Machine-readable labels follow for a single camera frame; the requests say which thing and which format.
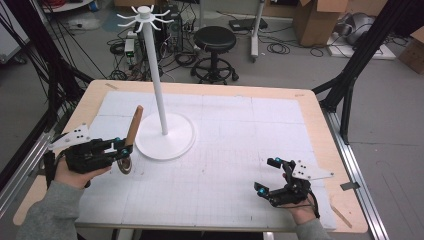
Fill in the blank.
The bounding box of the white power device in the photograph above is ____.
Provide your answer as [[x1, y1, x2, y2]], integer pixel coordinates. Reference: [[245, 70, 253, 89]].
[[124, 31, 138, 65]]

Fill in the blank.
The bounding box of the flat black device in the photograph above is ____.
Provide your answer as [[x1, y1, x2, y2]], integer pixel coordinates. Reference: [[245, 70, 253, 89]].
[[228, 17, 269, 32]]

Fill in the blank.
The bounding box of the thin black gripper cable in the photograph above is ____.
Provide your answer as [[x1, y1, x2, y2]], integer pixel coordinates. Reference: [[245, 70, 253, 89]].
[[276, 189, 322, 220]]

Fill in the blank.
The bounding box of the grey tape piece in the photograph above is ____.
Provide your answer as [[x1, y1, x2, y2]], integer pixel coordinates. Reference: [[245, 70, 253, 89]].
[[339, 181, 362, 192]]

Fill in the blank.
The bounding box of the black round stool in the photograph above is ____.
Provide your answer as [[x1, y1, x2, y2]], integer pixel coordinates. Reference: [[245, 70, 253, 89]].
[[190, 25, 240, 85]]

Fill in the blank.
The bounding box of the coiled black cable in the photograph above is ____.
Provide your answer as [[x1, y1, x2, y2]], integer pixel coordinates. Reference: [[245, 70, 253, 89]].
[[266, 42, 292, 56]]

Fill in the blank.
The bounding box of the grey rounded device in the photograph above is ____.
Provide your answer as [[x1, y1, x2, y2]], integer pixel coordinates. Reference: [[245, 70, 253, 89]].
[[342, 12, 377, 47]]

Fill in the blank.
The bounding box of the white round table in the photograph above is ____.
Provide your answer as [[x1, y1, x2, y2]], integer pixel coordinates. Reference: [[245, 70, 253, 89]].
[[41, 0, 95, 14]]

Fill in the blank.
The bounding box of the small cardboard box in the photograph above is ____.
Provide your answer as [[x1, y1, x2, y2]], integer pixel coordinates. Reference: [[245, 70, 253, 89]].
[[397, 26, 424, 75]]

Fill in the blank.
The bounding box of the aluminium rail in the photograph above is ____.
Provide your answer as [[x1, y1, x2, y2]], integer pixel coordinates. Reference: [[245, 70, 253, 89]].
[[321, 108, 390, 240], [0, 130, 55, 218]]

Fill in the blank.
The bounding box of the tangle of black cables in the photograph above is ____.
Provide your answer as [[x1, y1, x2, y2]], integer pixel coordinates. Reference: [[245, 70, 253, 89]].
[[105, 31, 202, 82]]

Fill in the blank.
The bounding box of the white foam mat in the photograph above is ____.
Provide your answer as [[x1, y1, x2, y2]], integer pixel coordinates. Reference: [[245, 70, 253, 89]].
[[75, 90, 338, 231]]

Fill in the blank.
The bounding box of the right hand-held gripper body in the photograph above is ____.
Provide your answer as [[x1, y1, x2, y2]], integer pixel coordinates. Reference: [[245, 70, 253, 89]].
[[268, 159, 335, 209]]

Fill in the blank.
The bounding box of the black metal frame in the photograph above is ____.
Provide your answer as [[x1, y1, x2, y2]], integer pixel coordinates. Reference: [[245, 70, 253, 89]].
[[312, 0, 424, 145], [0, 0, 95, 191]]

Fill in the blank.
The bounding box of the large cardboard box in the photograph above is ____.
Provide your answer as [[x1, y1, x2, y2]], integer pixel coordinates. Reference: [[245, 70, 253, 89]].
[[292, 0, 352, 48]]

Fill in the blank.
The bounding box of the wooden strip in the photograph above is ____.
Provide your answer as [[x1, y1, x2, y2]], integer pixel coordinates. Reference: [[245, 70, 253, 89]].
[[329, 202, 353, 230]]

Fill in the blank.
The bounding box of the white hook rack stand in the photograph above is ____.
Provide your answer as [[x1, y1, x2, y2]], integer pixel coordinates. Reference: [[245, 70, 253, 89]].
[[116, 4, 197, 162]]

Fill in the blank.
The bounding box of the person's right hand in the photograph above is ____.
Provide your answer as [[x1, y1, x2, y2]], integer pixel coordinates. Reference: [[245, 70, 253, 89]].
[[282, 171, 321, 226]]

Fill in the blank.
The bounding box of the black computer tower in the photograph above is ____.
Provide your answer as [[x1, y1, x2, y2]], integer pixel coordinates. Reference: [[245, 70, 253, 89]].
[[162, 4, 185, 53]]

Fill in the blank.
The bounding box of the black wrist strap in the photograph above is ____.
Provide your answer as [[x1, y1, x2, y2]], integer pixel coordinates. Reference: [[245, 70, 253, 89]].
[[42, 150, 58, 190]]

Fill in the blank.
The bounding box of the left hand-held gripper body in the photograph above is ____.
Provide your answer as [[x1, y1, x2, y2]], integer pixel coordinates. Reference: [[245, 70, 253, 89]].
[[48, 123, 118, 175]]

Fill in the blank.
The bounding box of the metal spoon with wooden handle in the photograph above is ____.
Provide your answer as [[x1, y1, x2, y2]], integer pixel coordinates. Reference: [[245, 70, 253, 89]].
[[117, 105, 145, 176]]

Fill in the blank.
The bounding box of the person's left hand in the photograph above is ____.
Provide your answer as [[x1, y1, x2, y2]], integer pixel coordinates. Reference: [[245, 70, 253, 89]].
[[53, 157, 113, 191]]

